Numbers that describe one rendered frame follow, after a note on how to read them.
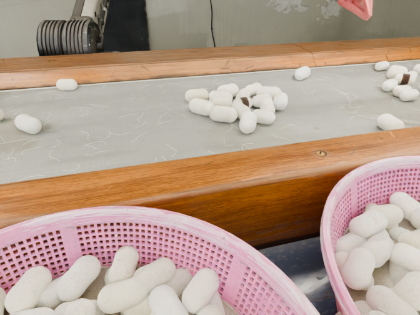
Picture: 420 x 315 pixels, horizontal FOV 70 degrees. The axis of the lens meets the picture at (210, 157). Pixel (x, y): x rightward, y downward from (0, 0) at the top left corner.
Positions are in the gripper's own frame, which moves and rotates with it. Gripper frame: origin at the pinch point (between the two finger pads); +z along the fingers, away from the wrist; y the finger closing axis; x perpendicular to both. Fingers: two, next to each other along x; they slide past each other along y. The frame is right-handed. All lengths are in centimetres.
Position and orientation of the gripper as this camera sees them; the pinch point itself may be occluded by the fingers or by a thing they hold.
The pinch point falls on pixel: (367, 14)
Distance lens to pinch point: 72.8
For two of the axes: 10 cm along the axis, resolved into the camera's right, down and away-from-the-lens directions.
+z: 2.0, 9.4, -2.8
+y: 9.6, -1.4, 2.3
